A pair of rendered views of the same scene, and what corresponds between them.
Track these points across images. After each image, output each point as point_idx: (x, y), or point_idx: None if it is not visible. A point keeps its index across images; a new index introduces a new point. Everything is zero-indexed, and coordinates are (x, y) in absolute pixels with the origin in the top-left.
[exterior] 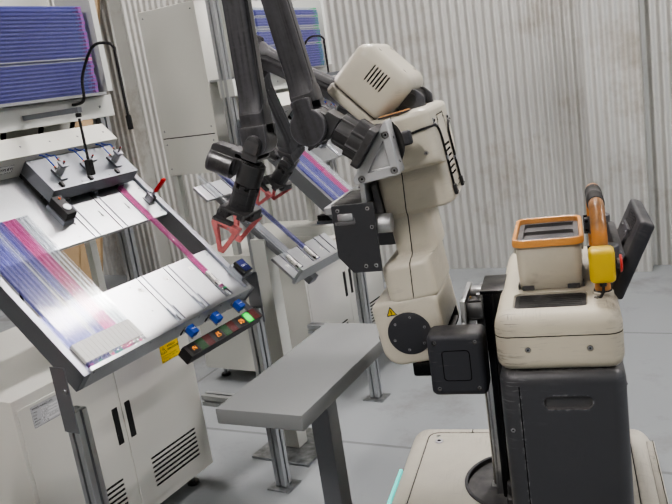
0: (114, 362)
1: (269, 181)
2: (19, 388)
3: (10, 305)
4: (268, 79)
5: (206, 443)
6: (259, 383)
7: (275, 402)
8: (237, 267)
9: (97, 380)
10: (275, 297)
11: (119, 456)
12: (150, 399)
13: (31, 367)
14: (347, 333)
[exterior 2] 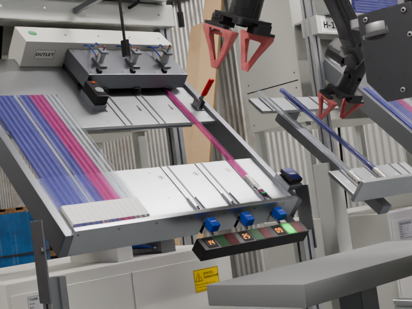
0: (106, 232)
1: (333, 88)
2: (24, 278)
3: (10, 163)
4: None
5: None
6: (272, 271)
7: (279, 279)
8: (284, 175)
9: (86, 252)
10: (339, 235)
11: None
12: None
13: (49, 270)
14: (408, 244)
